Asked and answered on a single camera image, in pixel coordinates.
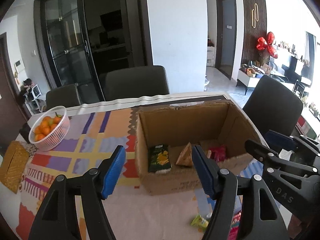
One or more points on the oranges in basket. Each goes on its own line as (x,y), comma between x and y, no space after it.
(47,125)

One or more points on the red bow decoration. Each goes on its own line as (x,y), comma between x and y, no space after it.
(267,44)

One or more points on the black chair middle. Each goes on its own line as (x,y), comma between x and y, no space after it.
(135,82)

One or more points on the black glass cabinet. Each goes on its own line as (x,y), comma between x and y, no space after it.
(80,41)

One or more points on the brown entrance door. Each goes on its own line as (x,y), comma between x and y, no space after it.
(12,116)

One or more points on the red snack packet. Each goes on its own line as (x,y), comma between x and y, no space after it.
(234,226)

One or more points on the brown cardboard box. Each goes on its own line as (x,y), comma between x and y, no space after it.
(208,124)

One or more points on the crimson snack bag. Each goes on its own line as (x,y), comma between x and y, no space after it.
(217,153)

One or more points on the white snack packet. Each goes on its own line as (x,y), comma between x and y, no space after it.
(284,154)

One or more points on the green cracker packet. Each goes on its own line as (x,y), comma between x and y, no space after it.
(158,159)

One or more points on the black chair left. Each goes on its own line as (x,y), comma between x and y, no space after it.
(67,96)

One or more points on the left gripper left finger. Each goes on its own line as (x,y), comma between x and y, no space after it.
(57,217)

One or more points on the green candy bag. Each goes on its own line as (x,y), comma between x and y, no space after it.
(199,222)

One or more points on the orange chip bag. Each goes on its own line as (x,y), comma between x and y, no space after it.
(185,158)

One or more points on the black chair right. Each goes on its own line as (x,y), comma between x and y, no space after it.
(272,106)

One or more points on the white drawer cabinet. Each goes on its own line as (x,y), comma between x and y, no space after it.
(211,56)

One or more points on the white fruit basket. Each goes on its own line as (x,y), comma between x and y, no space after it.
(57,135)

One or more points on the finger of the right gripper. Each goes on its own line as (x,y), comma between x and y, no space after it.
(269,159)
(290,143)

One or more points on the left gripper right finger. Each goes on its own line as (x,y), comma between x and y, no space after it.
(260,217)

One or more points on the black chair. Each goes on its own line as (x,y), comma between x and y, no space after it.
(135,82)
(67,96)
(272,106)

